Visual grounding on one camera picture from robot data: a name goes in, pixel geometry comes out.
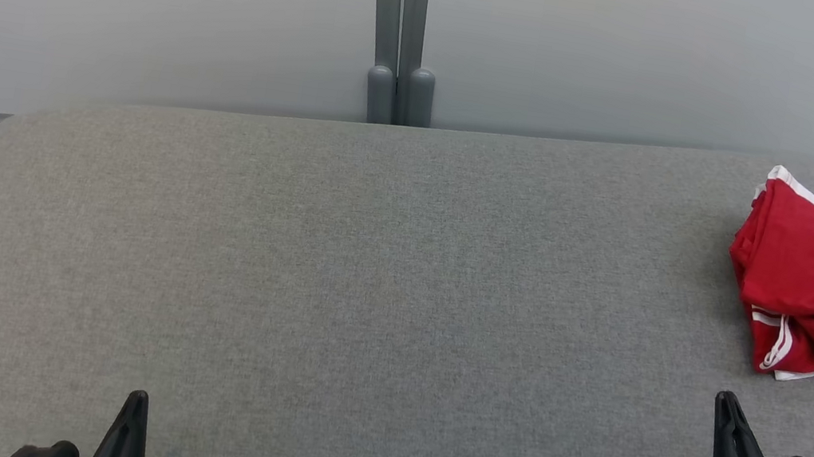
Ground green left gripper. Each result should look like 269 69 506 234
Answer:
8 373 156 457

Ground grey metal partition post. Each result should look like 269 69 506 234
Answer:
350 0 410 128
382 0 449 130

